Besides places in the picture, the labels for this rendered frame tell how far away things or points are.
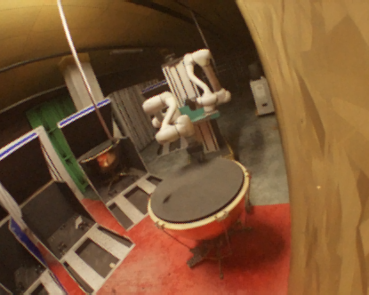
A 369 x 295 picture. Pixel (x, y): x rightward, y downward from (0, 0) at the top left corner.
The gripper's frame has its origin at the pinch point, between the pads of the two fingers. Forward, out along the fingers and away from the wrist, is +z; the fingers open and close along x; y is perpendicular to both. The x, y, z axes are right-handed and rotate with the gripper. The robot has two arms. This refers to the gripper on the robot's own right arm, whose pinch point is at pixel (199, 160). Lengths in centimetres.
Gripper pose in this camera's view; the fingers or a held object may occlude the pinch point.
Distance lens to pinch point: 139.6
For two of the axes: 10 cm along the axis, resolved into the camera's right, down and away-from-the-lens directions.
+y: 2.3, -4.3, 8.7
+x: -9.0, 2.5, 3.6
